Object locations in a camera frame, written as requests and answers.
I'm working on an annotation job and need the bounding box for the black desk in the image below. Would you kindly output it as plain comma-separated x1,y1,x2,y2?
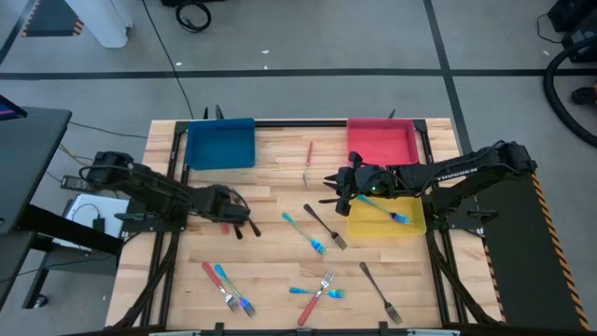
0,105,123,309

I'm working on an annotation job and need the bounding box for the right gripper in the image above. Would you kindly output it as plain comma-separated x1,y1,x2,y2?
324,151,398,217

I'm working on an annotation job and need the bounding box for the yellow plastic bin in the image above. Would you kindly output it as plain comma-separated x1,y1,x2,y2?
345,194,427,238

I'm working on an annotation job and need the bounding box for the thick black hose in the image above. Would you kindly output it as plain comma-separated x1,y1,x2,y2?
543,35,597,149

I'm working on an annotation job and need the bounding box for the long black floor cable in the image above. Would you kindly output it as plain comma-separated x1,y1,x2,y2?
141,0,195,120

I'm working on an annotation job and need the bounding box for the white paper sheet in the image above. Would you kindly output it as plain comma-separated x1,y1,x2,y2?
64,193,131,239

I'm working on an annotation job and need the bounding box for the black equipment case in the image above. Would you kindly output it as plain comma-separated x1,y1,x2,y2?
535,0,597,64

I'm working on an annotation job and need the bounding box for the white pillar base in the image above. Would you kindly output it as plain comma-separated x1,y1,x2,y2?
63,0,134,49

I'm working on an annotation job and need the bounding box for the blue plastic bin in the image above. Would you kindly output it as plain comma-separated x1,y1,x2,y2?
184,118,257,172

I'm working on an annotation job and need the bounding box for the black aluminium table frame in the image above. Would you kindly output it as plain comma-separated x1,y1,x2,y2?
111,119,505,330

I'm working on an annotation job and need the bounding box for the laptop screen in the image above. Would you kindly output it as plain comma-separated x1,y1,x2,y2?
0,94,28,121

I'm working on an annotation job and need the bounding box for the red plastic bin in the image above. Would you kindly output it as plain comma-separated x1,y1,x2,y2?
346,117,419,168

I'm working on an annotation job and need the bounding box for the black power brick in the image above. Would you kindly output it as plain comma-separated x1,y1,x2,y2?
60,175,97,192

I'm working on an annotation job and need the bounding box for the coiled black cable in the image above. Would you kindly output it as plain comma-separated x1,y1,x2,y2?
174,0,214,35

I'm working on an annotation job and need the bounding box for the black hazard-striped platform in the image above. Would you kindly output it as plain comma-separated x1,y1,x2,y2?
474,163,591,331
21,0,86,38

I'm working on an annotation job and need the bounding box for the black and orange item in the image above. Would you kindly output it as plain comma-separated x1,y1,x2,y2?
571,85,597,106

